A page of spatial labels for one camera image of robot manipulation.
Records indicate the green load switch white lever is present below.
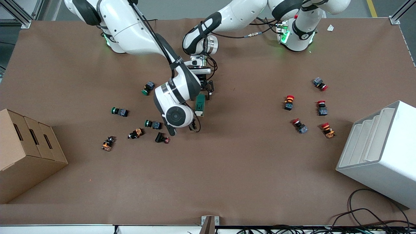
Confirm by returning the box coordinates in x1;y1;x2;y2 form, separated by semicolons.
194;94;206;117

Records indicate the brown paper table cover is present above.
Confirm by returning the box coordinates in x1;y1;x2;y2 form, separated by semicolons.
0;17;416;225

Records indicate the black button orange contact block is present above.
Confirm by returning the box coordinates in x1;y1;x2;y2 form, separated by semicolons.
127;128;144;140
101;136;116;152

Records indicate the brown cardboard box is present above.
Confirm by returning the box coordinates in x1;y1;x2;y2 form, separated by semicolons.
0;108;69;204

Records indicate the white stepped storage rack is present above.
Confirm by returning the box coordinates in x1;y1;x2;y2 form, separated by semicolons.
336;100;416;209

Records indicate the black left arm base cable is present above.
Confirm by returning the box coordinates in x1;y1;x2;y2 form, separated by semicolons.
255;16;282;28

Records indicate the metal table bracket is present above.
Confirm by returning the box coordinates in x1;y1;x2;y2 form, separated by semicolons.
201;215;220;234

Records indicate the white table edge rail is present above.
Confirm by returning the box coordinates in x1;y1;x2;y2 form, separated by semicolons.
0;224;416;234

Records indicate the looping black cable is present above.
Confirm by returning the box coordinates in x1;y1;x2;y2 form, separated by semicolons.
328;188;412;228

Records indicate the aluminium frame profile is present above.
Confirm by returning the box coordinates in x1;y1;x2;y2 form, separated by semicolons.
0;0;46;29
389;0;416;25

